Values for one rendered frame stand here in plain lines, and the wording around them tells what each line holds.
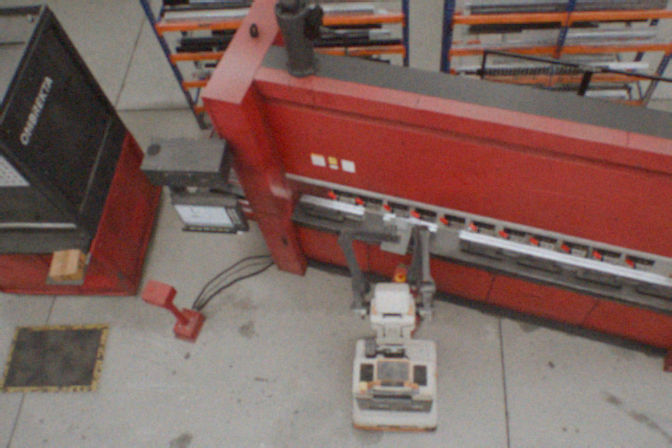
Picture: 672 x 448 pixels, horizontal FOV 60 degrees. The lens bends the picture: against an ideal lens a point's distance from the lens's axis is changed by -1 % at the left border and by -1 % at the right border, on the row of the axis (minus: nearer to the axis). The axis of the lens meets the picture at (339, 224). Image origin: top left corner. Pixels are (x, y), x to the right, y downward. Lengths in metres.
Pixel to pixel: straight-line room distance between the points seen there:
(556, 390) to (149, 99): 5.06
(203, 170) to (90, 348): 2.52
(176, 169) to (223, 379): 2.09
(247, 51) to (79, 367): 3.22
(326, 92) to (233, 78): 0.56
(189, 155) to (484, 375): 2.84
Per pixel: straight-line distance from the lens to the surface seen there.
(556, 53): 5.46
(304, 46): 3.29
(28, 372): 5.86
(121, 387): 5.41
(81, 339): 5.72
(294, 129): 3.74
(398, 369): 3.97
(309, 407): 4.89
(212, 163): 3.62
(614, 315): 4.69
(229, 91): 3.45
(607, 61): 5.88
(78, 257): 4.71
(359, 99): 3.28
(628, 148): 3.21
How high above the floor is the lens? 4.72
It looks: 60 degrees down
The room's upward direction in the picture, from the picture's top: 12 degrees counter-clockwise
